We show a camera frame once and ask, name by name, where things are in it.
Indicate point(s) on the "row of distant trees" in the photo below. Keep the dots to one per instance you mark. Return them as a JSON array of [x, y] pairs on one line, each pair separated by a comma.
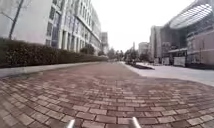
[[123, 54]]

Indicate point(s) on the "bare tree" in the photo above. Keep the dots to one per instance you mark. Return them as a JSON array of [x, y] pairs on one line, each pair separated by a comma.
[[15, 18]]

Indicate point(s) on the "dark planting bed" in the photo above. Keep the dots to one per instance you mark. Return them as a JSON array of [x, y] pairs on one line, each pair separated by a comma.
[[141, 66]]

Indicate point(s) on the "large grey-white building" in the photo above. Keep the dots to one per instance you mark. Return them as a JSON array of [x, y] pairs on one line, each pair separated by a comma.
[[66, 25]]

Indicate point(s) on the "red brick path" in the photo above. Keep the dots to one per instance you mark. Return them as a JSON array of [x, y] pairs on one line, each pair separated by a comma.
[[105, 90]]

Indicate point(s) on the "glass-roofed building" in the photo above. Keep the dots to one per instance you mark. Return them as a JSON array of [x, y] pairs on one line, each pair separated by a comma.
[[195, 36]]

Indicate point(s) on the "robot's own part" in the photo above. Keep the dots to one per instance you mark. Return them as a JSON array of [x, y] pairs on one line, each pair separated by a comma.
[[135, 122], [70, 123]]

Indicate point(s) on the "grey paved plaza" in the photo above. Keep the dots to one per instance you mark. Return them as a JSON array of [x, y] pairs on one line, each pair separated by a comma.
[[191, 74]]

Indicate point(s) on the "distant tall buildings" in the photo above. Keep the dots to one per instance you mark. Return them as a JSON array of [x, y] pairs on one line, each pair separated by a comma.
[[144, 47]]

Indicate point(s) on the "dark green hedge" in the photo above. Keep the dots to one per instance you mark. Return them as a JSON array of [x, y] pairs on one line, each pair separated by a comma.
[[31, 53]]

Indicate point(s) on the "grey stone kerb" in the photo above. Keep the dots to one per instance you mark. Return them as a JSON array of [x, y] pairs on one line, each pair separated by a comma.
[[31, 69]]

